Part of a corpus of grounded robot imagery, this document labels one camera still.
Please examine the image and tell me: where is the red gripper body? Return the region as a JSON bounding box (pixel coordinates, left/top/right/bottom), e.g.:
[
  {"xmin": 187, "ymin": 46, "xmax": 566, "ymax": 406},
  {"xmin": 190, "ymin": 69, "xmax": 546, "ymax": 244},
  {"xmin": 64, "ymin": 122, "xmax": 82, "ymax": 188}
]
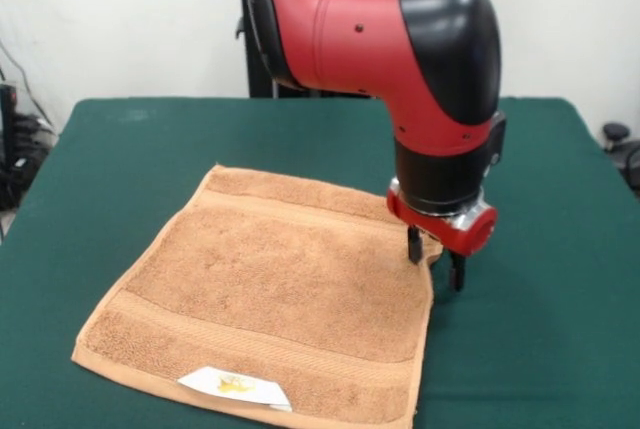
[{"xmin": 385, "ymin": 179, "xmax": 500, "ymax": 258}]

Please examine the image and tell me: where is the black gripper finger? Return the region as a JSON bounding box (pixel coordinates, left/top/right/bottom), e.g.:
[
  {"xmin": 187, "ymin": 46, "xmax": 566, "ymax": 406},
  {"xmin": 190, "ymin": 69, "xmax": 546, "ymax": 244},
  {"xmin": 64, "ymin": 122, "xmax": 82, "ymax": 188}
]
[
  {"xmin": 406, "ymin": 226, "xmax": 425, "ymax": 266},
  {"xmin": 447, "ymin": 248, "xmax": 468, "ymax": 293}
]

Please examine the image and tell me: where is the orange terry towel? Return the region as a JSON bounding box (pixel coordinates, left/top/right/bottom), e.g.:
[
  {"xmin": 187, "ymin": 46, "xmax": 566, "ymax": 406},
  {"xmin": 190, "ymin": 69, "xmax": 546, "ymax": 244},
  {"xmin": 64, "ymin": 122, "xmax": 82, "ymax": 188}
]
[{"xmin": 72, "ymin": 163, "xmax": 445, "ymax": 429}]

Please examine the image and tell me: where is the dark green table cloth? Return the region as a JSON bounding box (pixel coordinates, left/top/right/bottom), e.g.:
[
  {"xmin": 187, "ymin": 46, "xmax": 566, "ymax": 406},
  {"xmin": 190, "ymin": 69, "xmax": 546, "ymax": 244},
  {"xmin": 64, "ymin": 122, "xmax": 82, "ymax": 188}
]
[{"xmin": 0, "ymin": 96, "xmax": 640, "ymax": 429}]

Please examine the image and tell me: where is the black equipment stack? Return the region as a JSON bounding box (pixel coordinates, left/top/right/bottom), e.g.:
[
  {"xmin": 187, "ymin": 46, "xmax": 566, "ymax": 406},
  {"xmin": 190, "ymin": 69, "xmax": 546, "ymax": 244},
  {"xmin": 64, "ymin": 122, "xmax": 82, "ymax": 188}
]
[{"xmin": 0, "ymin": 81, "xmax": 57, "ymax": 211}]

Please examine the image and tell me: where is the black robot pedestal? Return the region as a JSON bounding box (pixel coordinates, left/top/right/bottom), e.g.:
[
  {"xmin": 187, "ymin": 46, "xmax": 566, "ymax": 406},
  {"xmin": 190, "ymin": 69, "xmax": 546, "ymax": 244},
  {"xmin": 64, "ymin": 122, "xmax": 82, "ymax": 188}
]
[{"xmin": 219, "ymin": 0, "xmax": 432, "ymax": 99}]

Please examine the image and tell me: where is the grey cable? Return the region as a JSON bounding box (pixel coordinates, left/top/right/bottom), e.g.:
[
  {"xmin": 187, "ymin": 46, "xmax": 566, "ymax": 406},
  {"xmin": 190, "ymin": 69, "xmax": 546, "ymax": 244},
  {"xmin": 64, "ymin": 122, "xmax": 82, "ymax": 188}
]
[{"xmin": 0, "ymin": 41, "xmax": 54, "ymax": 125}]

